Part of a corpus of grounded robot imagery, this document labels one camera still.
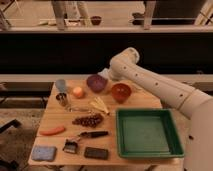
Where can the light grey towel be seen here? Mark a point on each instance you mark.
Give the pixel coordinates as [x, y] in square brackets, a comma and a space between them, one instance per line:
[105, 73]

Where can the red bowl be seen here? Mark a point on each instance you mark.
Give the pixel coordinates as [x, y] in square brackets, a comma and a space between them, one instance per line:
[120, 92]

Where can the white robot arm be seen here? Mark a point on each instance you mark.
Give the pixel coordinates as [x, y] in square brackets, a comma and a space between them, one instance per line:
[193, 103]

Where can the purple bowl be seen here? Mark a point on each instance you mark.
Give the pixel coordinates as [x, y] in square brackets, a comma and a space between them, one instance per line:
[96, 83]

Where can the dark bowl in background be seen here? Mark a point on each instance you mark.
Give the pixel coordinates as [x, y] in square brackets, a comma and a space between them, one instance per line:
[96, 20]

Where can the yellow banana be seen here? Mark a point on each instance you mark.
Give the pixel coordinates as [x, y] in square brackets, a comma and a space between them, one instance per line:
[99, 104]

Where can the orange peach fruit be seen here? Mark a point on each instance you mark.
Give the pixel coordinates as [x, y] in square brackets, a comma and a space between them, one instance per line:
[78, 92]

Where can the metal spoon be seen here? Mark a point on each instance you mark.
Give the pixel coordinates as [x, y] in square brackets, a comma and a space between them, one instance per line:
[77, 109]

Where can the bunch of dark grapes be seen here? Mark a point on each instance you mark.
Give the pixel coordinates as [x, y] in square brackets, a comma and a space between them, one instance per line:
[88, 121]

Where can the small metal cup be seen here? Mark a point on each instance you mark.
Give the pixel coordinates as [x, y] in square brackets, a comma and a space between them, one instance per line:
[62, 99]

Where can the grey blue cup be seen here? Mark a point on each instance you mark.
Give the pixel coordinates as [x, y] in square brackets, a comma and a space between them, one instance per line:
[61, 85]

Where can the green plastic tray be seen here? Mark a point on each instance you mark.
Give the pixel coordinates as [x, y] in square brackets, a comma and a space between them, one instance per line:
[147, 133]

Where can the dark rectangular sponge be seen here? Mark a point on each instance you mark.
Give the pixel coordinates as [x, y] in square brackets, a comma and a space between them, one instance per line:
[96, 153]

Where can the small black brush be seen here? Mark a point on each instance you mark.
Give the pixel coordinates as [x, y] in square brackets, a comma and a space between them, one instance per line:
[70, 147]

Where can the orange carrot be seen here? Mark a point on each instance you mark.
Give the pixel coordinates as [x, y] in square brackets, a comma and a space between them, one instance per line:
[53, 131]

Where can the blue grey sponge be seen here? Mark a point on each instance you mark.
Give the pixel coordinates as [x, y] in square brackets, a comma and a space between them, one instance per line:
[43, 153]

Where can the black handled brush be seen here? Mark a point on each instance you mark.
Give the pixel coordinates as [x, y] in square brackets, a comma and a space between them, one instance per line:
[93, 134]

